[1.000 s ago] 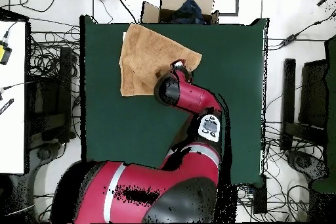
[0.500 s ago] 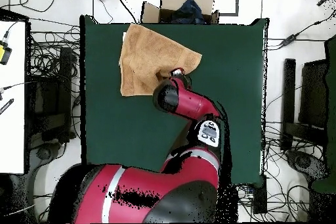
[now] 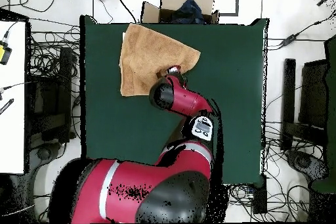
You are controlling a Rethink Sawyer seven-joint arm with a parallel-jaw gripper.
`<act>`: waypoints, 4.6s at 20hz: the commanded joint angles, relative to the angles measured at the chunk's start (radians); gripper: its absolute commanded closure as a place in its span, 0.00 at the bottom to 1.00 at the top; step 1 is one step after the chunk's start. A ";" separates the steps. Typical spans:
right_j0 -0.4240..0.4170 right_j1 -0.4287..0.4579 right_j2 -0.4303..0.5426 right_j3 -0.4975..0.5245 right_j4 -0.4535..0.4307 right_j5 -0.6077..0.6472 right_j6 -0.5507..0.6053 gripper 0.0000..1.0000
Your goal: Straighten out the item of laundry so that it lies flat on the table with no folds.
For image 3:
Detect black power strip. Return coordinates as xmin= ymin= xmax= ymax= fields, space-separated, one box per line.
xmin=252 ymin=181 xmax=268 ymax=215

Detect black floor stand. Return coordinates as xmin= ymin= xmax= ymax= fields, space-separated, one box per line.
xmin=281 ymin=58 xmax=329 ymax=152
xmin=27 ymin=47 xmax=74 ymax=149

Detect tangle of black cables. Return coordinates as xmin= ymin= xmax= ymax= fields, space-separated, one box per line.
xmin=28 ymin=30 xmax=81 ymax=96
xmin=228 ymin=184 xmax=310 ymax=222

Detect white desk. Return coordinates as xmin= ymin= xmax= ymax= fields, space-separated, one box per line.
xmin=0 ymin=20 xmax=27 ymax=175

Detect black slotted bar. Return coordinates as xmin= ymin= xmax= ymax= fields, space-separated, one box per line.
xmin=0 ymin=98 xmax=14 ymax=116

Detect blue jeans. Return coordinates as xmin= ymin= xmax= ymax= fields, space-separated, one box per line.
xmin=170 ymin=0 xmax=207 ymax=24

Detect dark green cloth cover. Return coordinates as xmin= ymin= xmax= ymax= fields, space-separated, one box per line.
xmin=310 ymin=34 xmax=336 ymax=194

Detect tan terry towel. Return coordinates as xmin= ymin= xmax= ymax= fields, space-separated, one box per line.
xmin=119 ymin=23 xmax=201 ymax=97

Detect black power adapter with cable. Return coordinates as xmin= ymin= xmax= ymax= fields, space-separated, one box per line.
xmin=267 ymin=11 xmax=336 ymax=51

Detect yellow and black device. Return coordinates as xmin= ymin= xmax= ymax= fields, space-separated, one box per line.
xmin=0 ymin=40 xmax=13 ymax=66

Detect dark green table cloth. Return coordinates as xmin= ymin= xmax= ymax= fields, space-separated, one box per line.
xmin=79 ymin=14 xmax=269 ymax=187

